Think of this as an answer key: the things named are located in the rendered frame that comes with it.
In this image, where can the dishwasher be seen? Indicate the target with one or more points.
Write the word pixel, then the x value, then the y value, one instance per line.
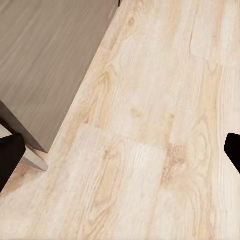
pixel 46 50

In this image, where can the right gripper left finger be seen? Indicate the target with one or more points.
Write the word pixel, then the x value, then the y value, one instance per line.
pixel 12 149

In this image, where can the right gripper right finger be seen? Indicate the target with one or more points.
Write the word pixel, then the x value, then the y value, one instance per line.
pixel 232 149

